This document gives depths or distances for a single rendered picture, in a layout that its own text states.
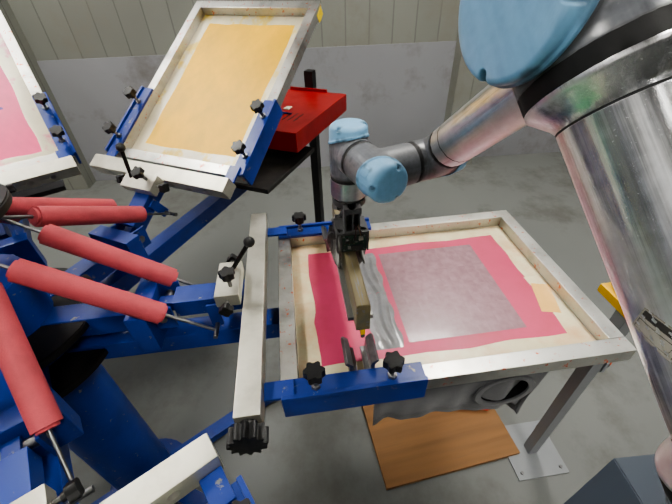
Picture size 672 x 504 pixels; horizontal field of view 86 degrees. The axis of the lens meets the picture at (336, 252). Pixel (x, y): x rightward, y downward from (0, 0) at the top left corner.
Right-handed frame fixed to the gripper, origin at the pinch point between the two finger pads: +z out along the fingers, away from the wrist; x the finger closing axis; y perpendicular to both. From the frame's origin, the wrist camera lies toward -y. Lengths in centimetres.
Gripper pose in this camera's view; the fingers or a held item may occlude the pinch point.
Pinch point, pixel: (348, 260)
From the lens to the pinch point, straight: 90.5
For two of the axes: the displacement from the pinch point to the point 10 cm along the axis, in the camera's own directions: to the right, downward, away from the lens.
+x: 9.9, -1.1, 0.9
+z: 0.3, 7.8, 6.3
